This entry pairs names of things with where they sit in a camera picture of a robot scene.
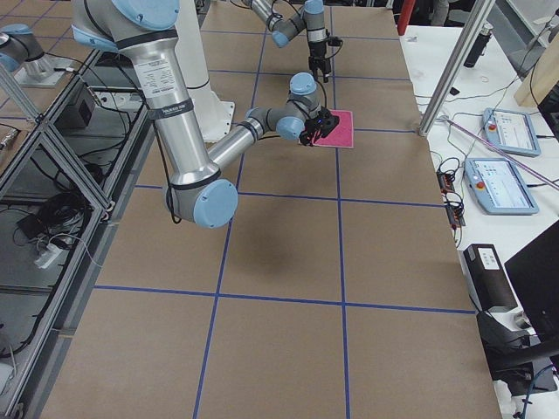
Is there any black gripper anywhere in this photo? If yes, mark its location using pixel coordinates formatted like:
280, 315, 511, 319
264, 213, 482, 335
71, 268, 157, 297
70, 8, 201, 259
300, 110, 340, 147
307, 40, 331, 82

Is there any pink grey microfibre towel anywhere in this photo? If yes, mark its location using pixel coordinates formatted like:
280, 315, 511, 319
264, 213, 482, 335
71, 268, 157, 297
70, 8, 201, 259
319, 110, 354, 148

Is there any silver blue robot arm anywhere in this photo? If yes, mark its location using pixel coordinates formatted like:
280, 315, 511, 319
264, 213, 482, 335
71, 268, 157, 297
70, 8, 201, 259
242, 0, 332, 83
72, 1, 340, 229

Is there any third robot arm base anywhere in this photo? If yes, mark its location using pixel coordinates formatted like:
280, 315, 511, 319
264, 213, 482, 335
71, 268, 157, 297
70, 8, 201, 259
1, 24, 63, 88

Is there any black cylinder bottle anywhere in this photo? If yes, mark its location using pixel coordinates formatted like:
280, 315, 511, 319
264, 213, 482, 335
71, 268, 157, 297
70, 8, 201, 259
463, 22, 493, 68

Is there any near teach pendant tablet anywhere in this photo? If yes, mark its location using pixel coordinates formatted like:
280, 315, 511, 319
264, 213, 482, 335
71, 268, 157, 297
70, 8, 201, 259
464, 158, 539, 216

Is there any teach pendant tablet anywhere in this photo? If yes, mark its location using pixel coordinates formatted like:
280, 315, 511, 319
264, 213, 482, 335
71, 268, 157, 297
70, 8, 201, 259
464, 158, 539, 216
482, 108, 541, 157

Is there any far teach pendant tablet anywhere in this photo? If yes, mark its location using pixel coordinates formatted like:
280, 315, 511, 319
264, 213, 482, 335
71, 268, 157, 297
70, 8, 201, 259
482, 108, 541, 157

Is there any black box with label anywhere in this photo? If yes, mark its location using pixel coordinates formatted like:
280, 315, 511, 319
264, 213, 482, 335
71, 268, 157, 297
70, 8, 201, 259
462, 244, 518, 313

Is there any black monitor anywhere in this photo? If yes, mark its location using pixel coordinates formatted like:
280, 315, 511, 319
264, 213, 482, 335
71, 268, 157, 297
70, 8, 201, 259
505, 222, 558, 340

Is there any white power strip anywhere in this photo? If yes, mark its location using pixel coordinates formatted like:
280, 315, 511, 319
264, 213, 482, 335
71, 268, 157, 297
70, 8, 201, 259
34, 244, 62, 269

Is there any black power adapter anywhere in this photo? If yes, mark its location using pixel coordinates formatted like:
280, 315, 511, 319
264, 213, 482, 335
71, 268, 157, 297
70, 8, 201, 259
17, 214, 47, 239

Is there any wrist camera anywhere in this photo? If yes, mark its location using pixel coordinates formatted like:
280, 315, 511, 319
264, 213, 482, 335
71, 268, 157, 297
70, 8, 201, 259
327, 37, 343, 47

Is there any aluminium frame post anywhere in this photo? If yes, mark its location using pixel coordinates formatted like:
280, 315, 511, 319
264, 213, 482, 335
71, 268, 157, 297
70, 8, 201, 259
418, 0, 495, 137

